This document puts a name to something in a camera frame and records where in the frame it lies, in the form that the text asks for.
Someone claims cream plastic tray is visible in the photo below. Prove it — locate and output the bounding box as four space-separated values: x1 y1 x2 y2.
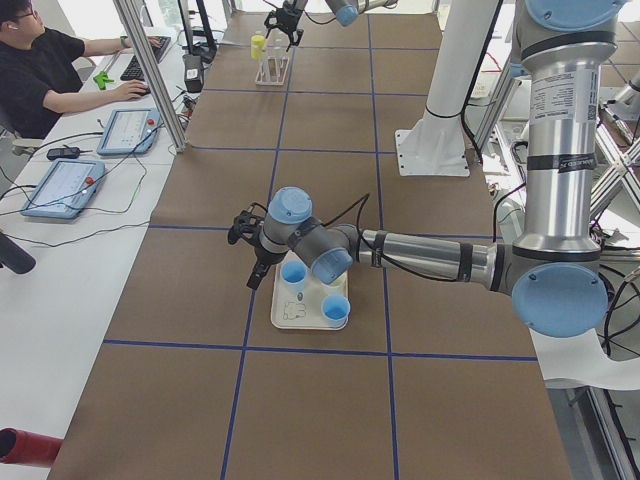
270 252 349 330

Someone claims yellow-green plastic cup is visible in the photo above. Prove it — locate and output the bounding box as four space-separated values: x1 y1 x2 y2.
250 31 266 61

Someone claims aluminium frame post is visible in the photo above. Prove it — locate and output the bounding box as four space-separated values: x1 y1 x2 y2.
113 0 187 153

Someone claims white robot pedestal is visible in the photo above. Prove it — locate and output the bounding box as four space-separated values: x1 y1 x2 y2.
395 0 502 177

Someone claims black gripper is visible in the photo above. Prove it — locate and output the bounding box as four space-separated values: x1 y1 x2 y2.
264 4 303 51
228 202 268 289

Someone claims near blue teach pendant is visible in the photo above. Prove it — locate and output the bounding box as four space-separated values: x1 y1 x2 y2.
20 159 106 220

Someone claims far blue teach pendant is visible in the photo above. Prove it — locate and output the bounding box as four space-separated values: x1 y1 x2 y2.
96 108 161 156

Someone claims black box with label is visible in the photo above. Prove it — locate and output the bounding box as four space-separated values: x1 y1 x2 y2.
182 54 204 93

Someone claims white wire cup rack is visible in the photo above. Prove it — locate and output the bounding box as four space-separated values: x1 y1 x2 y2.
255 44 290 86

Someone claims black handheld device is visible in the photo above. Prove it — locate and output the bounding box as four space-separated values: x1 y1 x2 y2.
46 147 81 161

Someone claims green plastic clamp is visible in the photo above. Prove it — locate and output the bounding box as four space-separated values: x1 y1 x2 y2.
93 70 115 91

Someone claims seated operator in black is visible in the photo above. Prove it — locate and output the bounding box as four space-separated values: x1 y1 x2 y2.
1 1 132 139

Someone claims black keyboard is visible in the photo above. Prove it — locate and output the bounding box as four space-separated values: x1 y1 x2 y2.
119 35 172 82

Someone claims blue teach pendant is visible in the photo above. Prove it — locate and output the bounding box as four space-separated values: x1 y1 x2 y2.
96 108 161 156
20 159 106 220

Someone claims operator right hand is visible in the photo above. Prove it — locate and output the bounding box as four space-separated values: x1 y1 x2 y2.
113 80 148 102

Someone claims light blue plastic cup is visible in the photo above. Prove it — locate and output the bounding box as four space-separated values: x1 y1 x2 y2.
280 260 308 294

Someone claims red cylinder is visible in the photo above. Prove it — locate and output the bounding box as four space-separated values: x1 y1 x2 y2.
1 428 63 468

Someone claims black monitor stand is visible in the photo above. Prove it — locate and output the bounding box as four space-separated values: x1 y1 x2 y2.
178 0 218 64

